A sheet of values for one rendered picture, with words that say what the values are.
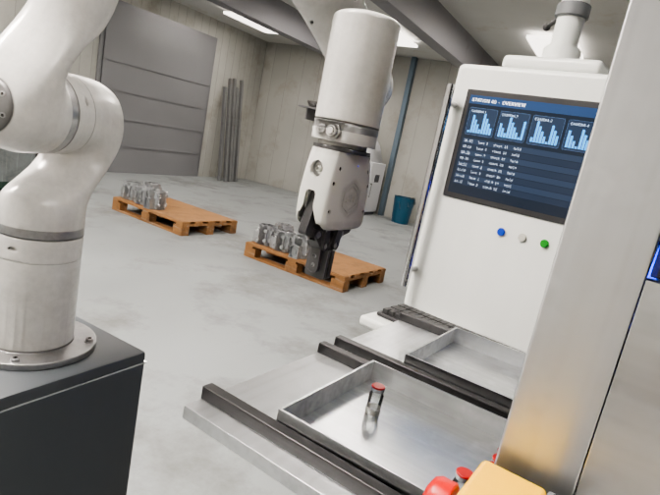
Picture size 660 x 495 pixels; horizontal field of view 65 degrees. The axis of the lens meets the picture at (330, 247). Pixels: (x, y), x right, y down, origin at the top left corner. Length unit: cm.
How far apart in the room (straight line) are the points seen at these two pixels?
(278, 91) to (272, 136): 96
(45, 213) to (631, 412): 74
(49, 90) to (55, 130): 5
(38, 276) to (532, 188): 116
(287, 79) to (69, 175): 1113
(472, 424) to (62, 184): 72
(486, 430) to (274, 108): 1136
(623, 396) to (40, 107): 71
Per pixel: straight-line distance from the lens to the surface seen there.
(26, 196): 85
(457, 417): 88
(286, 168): 1169
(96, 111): 86
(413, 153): 1034
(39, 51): 80
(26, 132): 79
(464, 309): 158
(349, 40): 65
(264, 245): 510
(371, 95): 65
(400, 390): 90
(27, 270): 86
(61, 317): 90
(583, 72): 153
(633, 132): 45
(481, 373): 109
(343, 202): 66
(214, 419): 74
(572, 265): 45
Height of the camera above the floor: 126
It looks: 12 degrees down
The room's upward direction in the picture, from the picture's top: 11 degrees clockwise
